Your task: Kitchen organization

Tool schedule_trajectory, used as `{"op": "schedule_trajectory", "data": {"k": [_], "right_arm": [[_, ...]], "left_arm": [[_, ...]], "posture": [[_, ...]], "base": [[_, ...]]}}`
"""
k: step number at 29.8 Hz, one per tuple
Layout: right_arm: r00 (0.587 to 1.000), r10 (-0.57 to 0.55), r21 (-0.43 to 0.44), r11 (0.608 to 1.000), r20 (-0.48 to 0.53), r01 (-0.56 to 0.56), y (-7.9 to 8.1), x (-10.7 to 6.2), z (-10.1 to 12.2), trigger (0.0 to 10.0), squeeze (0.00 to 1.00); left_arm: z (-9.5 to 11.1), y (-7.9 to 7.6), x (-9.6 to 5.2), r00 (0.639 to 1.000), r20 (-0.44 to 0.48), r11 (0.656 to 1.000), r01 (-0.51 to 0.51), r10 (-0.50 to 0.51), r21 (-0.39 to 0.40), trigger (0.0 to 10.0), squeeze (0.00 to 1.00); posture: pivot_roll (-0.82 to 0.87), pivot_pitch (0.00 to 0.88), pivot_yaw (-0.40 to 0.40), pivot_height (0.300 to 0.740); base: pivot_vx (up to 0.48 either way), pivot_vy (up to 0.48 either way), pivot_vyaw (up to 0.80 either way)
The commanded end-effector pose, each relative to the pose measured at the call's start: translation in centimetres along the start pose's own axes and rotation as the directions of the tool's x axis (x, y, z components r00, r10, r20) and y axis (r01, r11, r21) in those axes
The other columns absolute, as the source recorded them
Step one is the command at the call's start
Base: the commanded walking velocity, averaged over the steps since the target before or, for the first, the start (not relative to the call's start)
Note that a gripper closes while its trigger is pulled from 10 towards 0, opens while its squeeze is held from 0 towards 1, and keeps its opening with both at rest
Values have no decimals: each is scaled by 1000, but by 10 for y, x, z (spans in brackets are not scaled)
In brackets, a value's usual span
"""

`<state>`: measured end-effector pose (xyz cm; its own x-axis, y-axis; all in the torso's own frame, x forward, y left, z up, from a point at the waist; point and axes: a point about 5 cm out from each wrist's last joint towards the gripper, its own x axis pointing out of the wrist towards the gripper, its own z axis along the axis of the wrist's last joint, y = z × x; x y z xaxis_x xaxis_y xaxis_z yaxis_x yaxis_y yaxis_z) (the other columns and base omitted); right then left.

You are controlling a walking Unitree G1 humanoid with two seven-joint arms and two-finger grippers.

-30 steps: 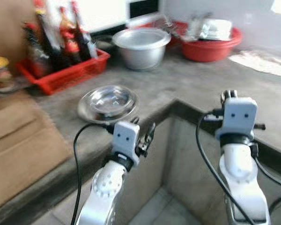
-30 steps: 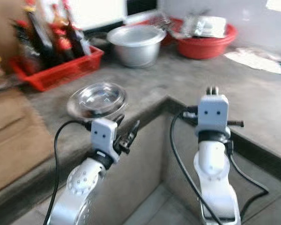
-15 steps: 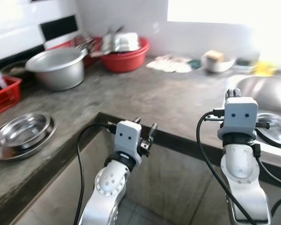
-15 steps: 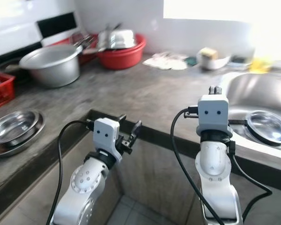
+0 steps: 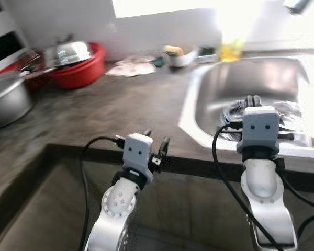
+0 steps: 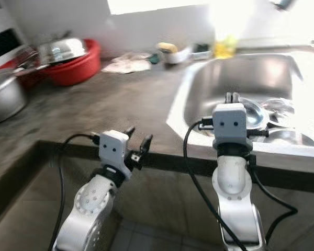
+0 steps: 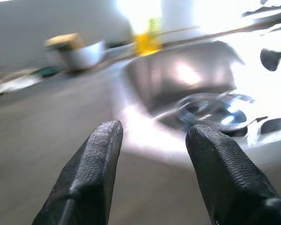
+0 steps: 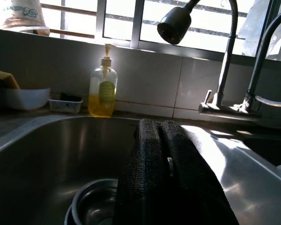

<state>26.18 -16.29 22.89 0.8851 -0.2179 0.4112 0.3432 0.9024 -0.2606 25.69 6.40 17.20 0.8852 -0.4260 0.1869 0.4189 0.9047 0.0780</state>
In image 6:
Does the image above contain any stainless steel double sink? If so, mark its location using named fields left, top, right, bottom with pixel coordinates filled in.
left=166, top=49, right=314, bottom=158

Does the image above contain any shallow stainless steel bowl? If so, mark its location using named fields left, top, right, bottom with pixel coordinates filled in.
left=262, top=97, right=298, bottom=127

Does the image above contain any wide stainless steel bowl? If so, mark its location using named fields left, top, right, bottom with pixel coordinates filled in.
left=264, top=128, right=314, bottom=149

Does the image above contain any yellow dish soap bottle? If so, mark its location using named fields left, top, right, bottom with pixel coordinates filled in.
left=213, top=34, right=238, bottom=60

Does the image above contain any small clear plastic tray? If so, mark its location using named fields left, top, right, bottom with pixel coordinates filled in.
left=191, top=43, right=213, bottom=60

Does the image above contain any white bowl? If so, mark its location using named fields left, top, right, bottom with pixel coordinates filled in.
left=162, top=47, right=192, bottom=65

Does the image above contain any large steel pot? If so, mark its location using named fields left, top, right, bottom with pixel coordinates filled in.
left=0, top=67, right=28, bottom=126

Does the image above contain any beige cloth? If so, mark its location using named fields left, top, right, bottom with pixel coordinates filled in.
left=102, top=52, right=153, bottom=74

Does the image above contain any yellow sponge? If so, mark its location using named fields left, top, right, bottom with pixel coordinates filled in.
left=158, top=42, right=179, bottom=54

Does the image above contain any shiny steel lid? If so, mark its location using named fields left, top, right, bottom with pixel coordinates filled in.
left=38, top=36, right=90, bottom=66

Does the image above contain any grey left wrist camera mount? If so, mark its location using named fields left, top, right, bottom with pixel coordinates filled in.
left=100, top=130, right=132, bottom=174

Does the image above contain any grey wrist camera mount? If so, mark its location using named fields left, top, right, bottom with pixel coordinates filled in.
left=100, top=130, right=132, bottom=174
left=211, top=102, right=250, bottom=150

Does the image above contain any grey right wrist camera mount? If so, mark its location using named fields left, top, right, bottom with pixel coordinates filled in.
left=211, top=102, right=250, bottom=150

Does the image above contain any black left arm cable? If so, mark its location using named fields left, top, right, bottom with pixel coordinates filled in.
left=52, top=132, right=104, bottom=251

